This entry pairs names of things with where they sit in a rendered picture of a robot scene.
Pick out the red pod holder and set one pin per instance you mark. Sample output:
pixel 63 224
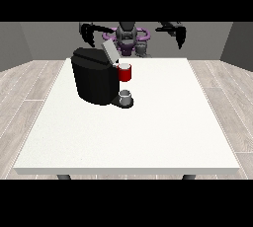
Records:
pixel 125 74

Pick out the pale grey machine lid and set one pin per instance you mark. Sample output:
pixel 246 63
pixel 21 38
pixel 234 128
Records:
pixel 110 50

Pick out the small grey coffee pod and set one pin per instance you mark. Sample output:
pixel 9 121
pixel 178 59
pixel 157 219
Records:
pixel 141 49

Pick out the black coffee machine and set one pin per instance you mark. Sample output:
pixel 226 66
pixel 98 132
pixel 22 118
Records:
pixel 94 79

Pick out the small grey cup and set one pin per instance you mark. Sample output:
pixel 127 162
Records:
pixel 125 97

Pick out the grey robot trunk purple rings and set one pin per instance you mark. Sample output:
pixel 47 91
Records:
pixel 125 35

